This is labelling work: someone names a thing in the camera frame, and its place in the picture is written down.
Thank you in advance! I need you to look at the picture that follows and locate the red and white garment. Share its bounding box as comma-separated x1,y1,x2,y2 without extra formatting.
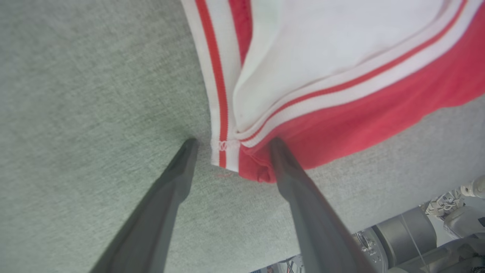
181,0,485,184

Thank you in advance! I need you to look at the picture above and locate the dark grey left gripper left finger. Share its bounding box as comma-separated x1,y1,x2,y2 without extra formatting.
90,138,200,273

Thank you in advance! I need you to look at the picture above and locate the grey fabric sofa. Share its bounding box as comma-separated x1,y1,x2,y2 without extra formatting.
0,0,485,273

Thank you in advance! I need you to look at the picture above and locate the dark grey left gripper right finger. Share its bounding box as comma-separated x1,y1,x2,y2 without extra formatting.
267,137,377,273

